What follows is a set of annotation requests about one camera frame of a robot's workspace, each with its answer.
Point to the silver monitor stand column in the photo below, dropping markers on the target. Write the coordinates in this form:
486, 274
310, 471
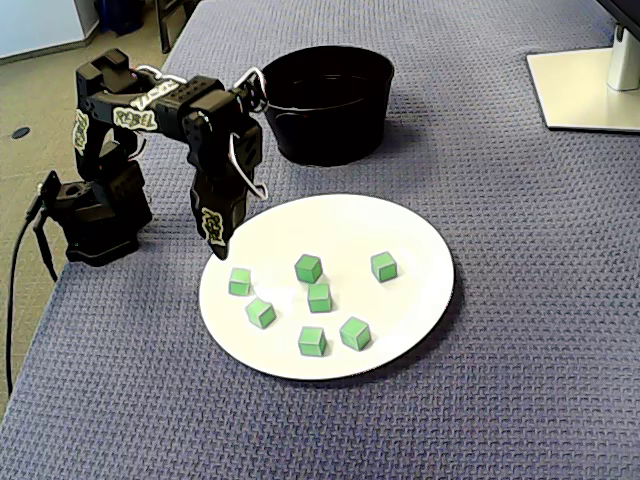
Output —
625, 60

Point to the black round floor cap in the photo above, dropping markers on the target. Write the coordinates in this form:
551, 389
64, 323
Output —
21, 133

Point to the white wall panel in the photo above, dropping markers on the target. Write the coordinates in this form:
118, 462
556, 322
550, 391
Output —
35, 25

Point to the blue bin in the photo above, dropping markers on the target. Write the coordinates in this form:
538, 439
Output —
117, 15

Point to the black round metal container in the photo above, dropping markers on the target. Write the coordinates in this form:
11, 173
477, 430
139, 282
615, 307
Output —
325, 135

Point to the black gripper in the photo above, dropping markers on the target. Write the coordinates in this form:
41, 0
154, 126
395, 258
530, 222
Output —
216, 206

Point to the green foam cube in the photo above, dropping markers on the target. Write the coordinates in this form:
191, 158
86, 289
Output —
308, 269
355, 334
319, 298
384, 267
240, 282
312, 342
259, 314

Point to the white round plate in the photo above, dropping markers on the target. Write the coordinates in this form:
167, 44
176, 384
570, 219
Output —
415, 300

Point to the blue waffle weave cloth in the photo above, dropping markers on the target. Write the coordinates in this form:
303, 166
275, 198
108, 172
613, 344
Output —
450, 400

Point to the silver monitor stand base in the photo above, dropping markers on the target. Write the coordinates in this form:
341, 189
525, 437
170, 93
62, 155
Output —
570, 90

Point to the black monitor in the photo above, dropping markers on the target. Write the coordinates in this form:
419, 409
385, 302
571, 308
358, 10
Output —
630, 10

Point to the dark chair frame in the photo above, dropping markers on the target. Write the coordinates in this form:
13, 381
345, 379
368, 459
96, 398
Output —
167, 25

